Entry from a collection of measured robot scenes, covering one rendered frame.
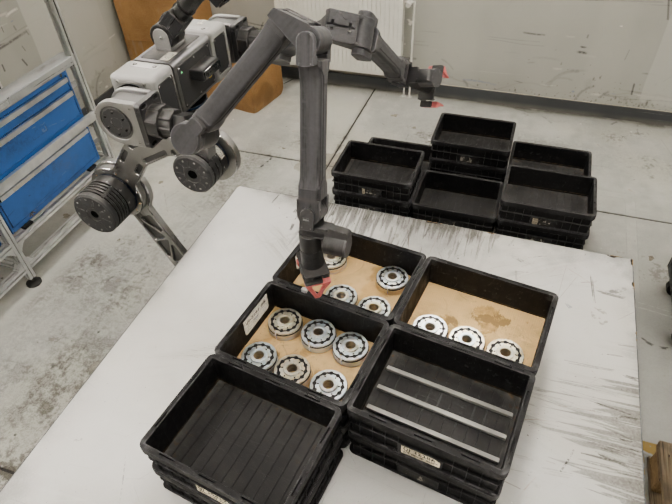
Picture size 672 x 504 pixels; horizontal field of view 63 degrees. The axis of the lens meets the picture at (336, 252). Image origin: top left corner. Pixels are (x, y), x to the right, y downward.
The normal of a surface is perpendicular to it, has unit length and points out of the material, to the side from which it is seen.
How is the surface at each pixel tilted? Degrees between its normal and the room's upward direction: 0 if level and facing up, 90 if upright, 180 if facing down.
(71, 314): 0
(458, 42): 90
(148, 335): 0
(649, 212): 0
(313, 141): 70
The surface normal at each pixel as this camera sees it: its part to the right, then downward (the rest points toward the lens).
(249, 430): -0.04, -0.73
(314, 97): -0.27, 0.38
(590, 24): -0.33, 0.66
